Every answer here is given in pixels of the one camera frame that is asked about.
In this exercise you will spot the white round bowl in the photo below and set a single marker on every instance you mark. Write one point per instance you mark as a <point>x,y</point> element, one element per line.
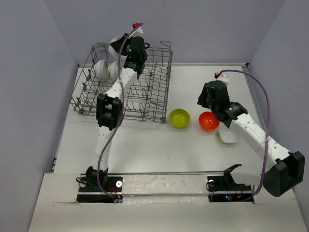
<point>101,69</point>
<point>113,52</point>
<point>113,71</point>

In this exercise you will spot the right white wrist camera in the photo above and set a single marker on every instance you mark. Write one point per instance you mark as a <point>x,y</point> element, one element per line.
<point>222,77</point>

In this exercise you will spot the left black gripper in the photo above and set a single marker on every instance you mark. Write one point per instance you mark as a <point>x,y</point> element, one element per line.
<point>116,45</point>

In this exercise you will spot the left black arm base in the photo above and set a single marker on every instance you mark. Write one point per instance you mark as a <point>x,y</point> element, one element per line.
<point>99,187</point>

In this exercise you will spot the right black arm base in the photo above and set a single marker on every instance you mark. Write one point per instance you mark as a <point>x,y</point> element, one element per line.
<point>223,188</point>

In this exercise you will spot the white square bowl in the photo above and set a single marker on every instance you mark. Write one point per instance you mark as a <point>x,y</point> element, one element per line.
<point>228,136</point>

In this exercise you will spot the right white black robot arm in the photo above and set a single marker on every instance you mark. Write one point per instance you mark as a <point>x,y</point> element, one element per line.
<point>281,169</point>

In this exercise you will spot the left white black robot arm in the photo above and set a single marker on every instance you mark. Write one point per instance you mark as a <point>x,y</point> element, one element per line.
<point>110,109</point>

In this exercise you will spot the grey wire dish rack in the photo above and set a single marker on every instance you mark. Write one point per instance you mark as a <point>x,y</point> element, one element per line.
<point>146,99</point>

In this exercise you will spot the orange bowl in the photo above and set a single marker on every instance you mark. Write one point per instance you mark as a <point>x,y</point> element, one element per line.
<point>208,121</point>

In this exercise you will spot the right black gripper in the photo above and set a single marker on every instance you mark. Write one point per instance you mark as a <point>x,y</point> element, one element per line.
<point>202,97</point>

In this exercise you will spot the lime green bowl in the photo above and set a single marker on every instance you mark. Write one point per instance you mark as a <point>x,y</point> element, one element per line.
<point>179,118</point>

